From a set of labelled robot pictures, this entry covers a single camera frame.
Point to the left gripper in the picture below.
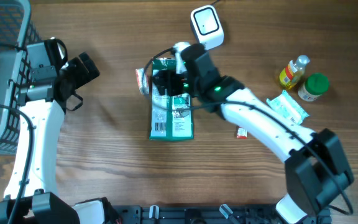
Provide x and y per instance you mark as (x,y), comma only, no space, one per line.
(80,70)

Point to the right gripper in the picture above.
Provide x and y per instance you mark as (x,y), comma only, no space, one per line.
(169,75)

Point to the green 3M gloves package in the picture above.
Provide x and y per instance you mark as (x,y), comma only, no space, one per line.
(168,123)

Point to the small red white packet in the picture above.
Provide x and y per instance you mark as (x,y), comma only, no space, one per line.
(142,81)

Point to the red snack stick packet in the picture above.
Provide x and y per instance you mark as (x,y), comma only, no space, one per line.
(241,133)

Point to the teal wet wipes pack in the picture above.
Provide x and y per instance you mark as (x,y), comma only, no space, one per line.
(286,106)

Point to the yellow liquid soap bottle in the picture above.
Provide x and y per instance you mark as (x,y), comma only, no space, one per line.
(292,73)

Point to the green round can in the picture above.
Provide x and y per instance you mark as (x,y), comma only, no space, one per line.
(313,87)

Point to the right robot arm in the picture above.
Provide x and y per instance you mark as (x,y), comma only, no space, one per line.
(317,171)

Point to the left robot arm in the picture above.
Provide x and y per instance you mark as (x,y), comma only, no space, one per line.
(31,195)

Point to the white barcode scanner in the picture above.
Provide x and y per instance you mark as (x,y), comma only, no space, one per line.
(207,27)

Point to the grey plastic mesh basket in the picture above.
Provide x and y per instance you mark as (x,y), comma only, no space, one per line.
(17,31)

